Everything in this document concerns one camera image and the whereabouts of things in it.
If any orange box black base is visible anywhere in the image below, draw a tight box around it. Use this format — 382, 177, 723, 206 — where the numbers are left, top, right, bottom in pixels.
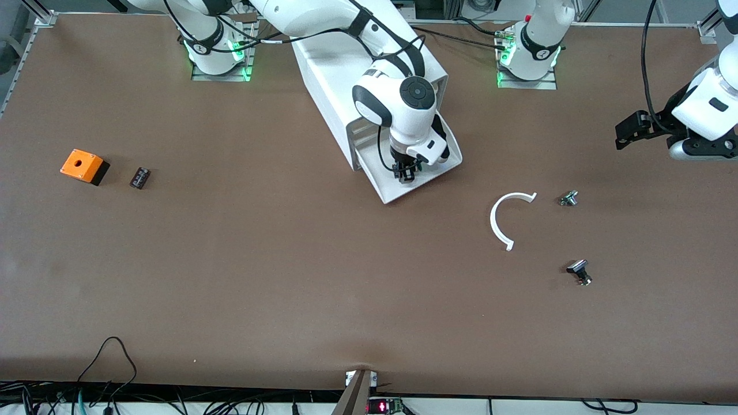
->
60, 149, 110, 186

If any black cable on table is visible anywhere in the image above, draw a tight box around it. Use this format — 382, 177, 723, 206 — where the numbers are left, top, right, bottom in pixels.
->
411, 25, 508, 51

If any white lowest cabinet drawer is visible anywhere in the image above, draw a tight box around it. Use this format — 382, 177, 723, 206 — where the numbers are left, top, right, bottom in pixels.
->
355, 112, 464, 205

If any thin black looped cable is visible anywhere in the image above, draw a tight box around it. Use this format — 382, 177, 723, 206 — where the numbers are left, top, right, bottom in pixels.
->
75, 337, 139, 398

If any circuit board red light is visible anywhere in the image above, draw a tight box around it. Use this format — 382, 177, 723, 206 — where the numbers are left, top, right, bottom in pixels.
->
367, 397, 407, 415

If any black silver switch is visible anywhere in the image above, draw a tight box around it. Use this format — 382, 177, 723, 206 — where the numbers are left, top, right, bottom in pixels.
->
566, 259, 593, 286

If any wooden post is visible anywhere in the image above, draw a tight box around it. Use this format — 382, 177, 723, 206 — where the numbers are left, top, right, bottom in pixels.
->
332, 369, 374, 415

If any white curved plastic arc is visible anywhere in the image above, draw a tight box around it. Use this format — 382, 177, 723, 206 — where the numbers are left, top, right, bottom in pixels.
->
490, 192, 538, 252

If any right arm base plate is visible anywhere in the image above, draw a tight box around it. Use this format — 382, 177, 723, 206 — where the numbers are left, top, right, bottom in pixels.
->
191, 14, 257, 82

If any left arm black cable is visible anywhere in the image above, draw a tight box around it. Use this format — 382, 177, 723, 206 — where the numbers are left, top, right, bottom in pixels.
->
641, 0, 664, 125

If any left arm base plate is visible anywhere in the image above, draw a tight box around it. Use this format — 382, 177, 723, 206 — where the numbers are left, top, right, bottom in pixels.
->
496, 23, 559, 90

